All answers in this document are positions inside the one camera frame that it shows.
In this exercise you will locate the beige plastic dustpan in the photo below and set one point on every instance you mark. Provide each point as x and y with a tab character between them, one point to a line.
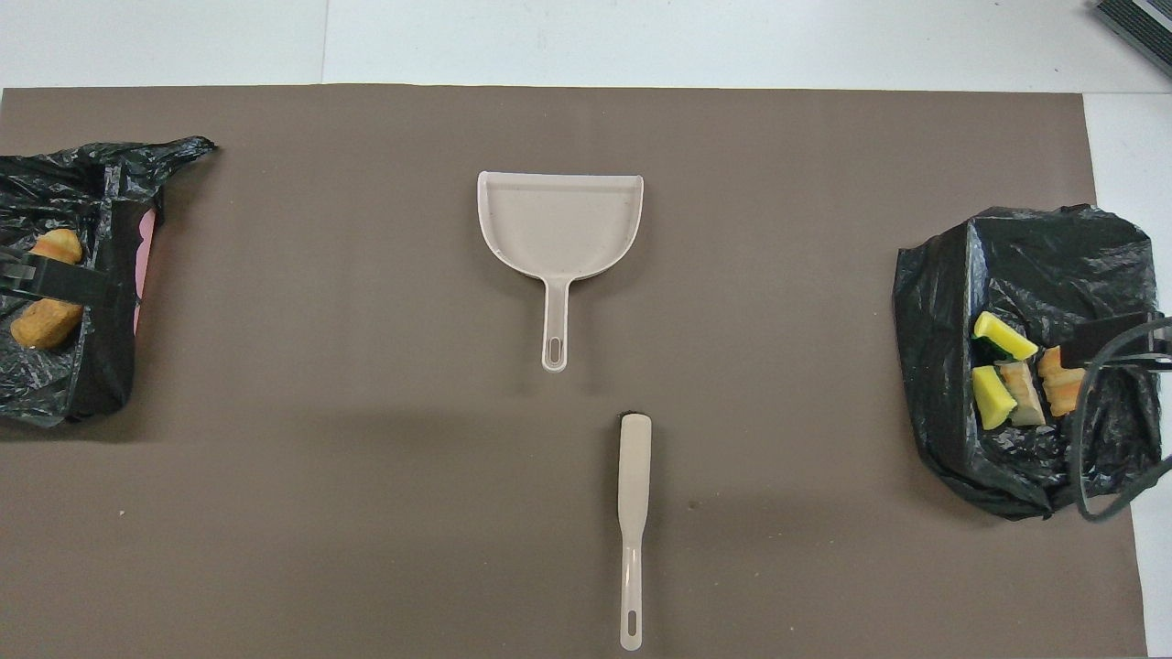
558	224

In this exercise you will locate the orange striped sponge piece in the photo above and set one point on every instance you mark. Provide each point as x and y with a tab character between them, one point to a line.
1060	384

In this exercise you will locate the brown cork-like sponge roll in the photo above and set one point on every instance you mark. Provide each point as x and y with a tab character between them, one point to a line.
44	322

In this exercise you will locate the green and yellow sponge piece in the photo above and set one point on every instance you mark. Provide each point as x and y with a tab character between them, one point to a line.
1005	337

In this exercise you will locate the pink plastic bin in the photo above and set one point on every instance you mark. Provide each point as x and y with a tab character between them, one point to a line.
145	265

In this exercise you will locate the right black garbage bag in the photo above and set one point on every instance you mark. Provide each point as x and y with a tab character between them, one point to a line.
101	366

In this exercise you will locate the pale beige sponge chunk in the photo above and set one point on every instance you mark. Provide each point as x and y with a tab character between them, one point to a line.
1024	394

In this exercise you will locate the grey striped panel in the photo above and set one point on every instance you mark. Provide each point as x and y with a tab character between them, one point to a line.
1140	20

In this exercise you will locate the black garbage bag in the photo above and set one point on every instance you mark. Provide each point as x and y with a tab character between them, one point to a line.
101	366
1025	265

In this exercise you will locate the large brown table mat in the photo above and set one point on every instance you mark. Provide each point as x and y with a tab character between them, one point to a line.
549	137

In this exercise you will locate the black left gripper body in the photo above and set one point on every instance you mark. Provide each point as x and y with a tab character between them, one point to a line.
64	282

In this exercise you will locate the beige hand brush black bristles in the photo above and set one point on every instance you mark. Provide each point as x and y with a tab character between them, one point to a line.
634	467

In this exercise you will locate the left black garbage bag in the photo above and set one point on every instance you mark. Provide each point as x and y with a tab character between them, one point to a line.
1025	265

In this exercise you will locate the small yellow sponge wedge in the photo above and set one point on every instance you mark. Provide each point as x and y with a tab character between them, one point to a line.
992	397

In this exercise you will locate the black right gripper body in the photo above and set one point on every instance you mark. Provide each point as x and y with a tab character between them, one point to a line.
1112	337

